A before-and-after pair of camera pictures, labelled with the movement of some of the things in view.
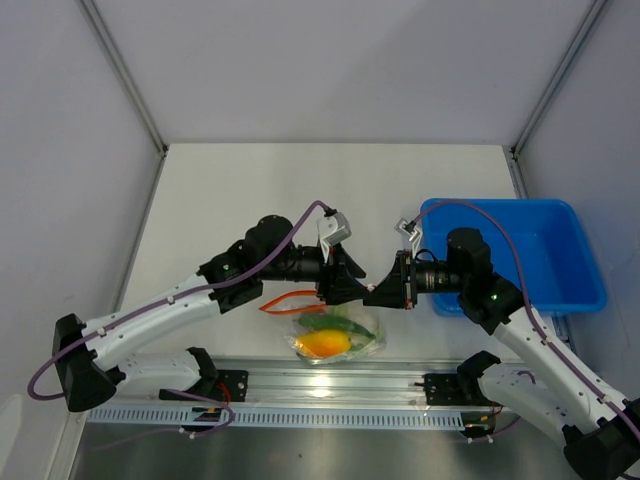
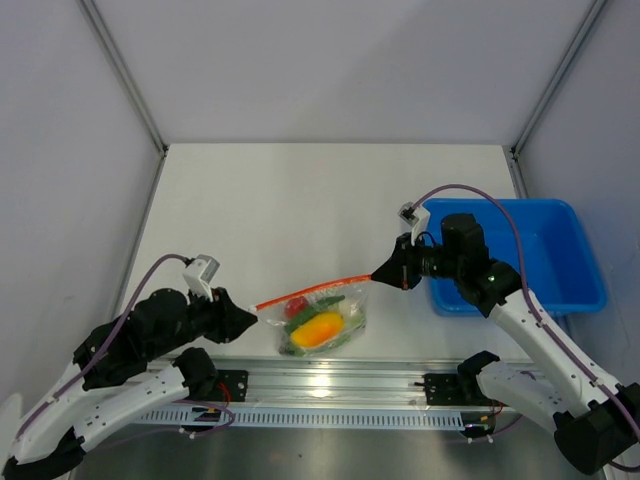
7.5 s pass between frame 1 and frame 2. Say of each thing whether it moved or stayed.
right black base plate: stayed
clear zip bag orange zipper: moved
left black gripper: moved
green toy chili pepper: moved
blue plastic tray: stayed
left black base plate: stayed
